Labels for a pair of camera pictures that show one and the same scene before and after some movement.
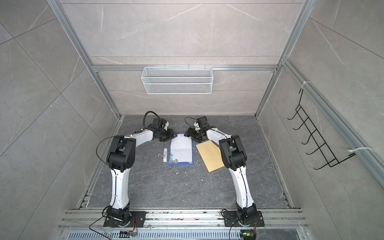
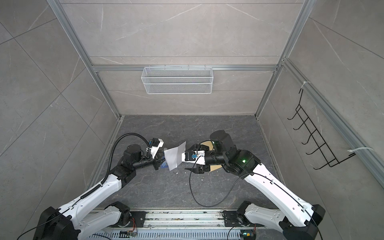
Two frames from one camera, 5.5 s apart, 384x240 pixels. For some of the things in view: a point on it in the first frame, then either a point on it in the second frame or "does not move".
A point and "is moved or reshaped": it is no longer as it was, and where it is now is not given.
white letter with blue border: x=181 y=150 is moved or reshaped
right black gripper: x=191 y=132 -> x=201 y=169
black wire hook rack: x=321 y=146 does not move
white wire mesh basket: x=177 y=80 does not move
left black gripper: x=171 y=134 -> x=158 y=160
